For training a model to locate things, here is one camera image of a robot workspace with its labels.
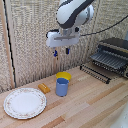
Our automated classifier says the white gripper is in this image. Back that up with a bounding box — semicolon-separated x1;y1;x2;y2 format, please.
45;28;81;58

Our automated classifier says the blue cup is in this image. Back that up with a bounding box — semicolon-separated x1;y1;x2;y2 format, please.
55;77;70;98

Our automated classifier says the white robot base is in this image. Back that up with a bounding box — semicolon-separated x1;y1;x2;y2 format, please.
117;110;128;128

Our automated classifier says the yellow bowl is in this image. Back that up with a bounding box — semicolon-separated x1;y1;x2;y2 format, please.
55;71;72;84

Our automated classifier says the black dish rack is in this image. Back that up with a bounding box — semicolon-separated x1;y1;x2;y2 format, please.
79;37;128;85

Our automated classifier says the white patterned plate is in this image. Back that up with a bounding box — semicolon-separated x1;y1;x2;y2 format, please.
3;87;48;120

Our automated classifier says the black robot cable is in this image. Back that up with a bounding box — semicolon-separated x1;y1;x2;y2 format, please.
79;14;128;37

